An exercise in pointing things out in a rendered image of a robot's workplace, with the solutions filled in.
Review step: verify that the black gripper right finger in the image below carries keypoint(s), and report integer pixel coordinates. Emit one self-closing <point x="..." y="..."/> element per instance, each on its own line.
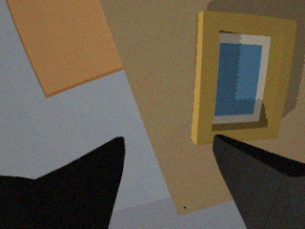
<point x="269" y="190"/>

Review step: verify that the yellow picture frame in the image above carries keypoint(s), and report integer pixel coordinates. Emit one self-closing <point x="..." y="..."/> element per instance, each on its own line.
<point x="242" y="65"/>

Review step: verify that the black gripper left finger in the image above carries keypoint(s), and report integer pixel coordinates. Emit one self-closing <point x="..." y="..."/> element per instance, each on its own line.
<point x="80" y="195"/>

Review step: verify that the brown flat board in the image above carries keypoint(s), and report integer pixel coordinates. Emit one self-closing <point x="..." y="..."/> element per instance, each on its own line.
<point x="155" y="42"/>

